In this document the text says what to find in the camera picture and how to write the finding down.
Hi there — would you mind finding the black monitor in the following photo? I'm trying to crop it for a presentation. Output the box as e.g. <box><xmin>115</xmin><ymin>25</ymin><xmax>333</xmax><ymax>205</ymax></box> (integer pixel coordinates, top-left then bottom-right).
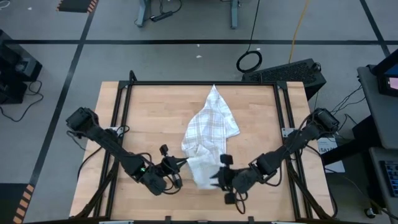
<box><xmin>371</xmin><ymin>49</ymin><xmax>398</xmax><ymax>98</ymax></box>

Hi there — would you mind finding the black desk base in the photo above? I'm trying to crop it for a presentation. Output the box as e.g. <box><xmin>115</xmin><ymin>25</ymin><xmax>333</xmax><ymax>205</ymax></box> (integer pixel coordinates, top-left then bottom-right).
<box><xmin>320</xmin><ymin>114</ymin><xmax>385</xmax><ymax>166</ymax></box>

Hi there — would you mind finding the black equipment stack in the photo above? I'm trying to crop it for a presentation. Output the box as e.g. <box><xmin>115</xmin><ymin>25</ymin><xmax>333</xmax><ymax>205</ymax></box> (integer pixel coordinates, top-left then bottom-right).
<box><xmin>0</xmin><ymin>29</ymin><xmax>44</xmax><ymax>105</ymax></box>

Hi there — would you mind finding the yellow cable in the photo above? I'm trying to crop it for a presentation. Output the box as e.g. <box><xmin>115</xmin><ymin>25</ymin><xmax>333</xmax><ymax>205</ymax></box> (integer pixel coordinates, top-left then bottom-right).
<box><xmin>288</xmin><ymin>0</ymin><xmax>310</xmax><ymax>64</ymax></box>

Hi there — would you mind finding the grey desk leg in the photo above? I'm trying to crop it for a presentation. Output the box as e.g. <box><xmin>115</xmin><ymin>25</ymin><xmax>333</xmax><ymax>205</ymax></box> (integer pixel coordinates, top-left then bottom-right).
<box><xmin>229</xmin><ymin>0</ymin><xmax>241</xmax><ymax>30</ymax></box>
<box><xmin>134</xmin><ymin>0</ymin><xmax>150</xmax><ymax>28</ymax></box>

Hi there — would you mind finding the black power strip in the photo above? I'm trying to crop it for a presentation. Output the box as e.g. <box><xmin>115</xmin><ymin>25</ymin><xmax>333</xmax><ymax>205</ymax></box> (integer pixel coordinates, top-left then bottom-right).
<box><xmin>150</xmin><ymin>11</ymin><xmax>174</xmax><ymax>23</ymax></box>

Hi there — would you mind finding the black aluminium table frame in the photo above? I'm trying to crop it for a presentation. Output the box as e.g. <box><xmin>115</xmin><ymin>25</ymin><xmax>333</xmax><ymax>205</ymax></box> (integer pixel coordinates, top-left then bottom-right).
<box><xmin>73</xmin><ymin>70</ymin><xmax>338</xmax><ymax>223</ymax></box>

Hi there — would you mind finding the black floor cable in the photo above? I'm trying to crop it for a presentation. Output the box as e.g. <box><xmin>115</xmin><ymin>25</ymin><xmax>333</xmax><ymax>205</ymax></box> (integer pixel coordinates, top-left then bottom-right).
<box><xmin>0</xmin><ymin>80</ymin><xmax>44</xmax><ymax>123</ymax></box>

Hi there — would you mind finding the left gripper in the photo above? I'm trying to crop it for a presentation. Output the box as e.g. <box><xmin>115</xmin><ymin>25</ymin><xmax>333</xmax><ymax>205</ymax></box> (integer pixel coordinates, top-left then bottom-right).
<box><xmin>159</xmin><ymin>144</ymin><xmax>190</xmax><ymax>189</ymax></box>

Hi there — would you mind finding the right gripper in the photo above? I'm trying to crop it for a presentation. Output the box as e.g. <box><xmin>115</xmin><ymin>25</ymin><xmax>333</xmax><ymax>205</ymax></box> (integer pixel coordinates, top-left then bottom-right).
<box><xmin>210</xmin><ymin>154</ymin><xmax>242</xmax><ymax>205</ymax></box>

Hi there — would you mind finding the white paper sheet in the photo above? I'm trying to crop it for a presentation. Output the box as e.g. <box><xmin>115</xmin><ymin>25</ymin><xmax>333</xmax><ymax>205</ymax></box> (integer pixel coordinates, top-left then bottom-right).
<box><xmin>316</xmin><ymin>138</ymin><xmax>346</xmax><ymax>174</ymax></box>

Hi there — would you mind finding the black mesh computer tower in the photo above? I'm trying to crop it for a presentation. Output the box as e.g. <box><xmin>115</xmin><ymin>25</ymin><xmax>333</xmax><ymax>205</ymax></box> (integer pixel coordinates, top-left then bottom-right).
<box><xmin>241</xmin><ymin>58</ymin><xmax>327</xmax><ymax>101</ymax></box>

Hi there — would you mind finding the black keypad with blue keys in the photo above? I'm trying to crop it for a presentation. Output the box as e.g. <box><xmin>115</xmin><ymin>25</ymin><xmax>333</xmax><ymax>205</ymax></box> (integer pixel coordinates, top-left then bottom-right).
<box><xmin>379</xmin><ymin>159</ymin><xmax>398</xmax><ymax>198</ymax></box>

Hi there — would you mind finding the grey desk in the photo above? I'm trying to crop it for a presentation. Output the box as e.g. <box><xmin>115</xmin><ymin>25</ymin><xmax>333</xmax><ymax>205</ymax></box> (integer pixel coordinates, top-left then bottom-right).
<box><xmin>356</xmin><ymin>64</ymin><xmax>398</xmax><ymax>151</ymax></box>
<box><xmin>368</xmin><ymin>146</ymin><xmax>398</xmax><ymax>224</ymax></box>

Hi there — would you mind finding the white plaid towel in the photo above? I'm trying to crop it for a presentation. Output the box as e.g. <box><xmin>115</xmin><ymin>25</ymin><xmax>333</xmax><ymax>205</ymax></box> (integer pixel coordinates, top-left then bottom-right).
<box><xmin>181</xmin><ymin>83</ymin><xmax>241</xmax><ymax>190</ymax></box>

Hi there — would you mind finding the black coiled hanging cable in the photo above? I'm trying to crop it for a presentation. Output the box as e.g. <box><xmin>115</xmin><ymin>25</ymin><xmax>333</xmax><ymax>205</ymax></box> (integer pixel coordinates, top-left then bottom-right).
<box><xmin>235</xmin><ymin>0</ymin><xmax>264</xmax><ymax>74</ymax></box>

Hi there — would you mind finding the black mat with orange stripes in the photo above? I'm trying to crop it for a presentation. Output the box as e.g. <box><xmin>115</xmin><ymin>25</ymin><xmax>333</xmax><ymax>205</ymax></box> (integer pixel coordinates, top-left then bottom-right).
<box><xmin>0</xmin><ymin>182</ymin><xmax>35</xmax><ymax>224</ymax></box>
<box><xmin>55</xmin><ymin>0</ymin><xmax>100</xmax><ymax>14</ymax></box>

